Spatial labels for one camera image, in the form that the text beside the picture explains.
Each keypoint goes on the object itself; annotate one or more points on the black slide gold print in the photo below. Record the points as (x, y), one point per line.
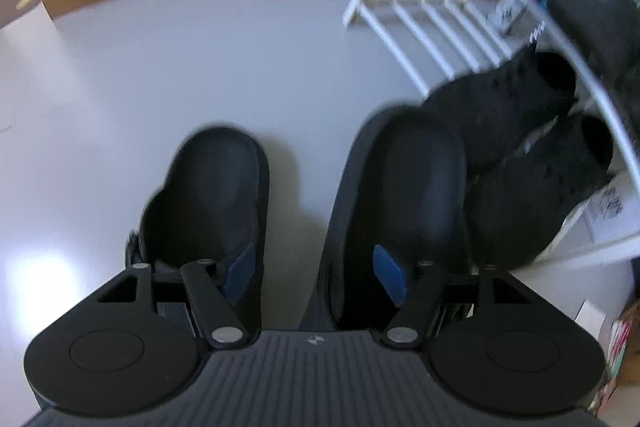
(410, 157)
(215, 167)

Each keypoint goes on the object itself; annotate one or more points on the white metal shoe rack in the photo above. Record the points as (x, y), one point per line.
(355, 14)

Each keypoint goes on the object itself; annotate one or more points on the red printed packet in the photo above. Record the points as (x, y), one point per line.
(615, 357)

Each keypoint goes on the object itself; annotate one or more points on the white printed carton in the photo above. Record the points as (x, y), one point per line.
(510, 14)
(620, 217)

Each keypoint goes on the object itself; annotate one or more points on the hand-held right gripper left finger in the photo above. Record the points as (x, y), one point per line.
(240, 272)

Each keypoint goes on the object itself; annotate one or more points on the white paper sheet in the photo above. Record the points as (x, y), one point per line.
(590, 314)

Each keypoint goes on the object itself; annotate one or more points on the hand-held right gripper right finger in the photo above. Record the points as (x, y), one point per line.
(392, 272)

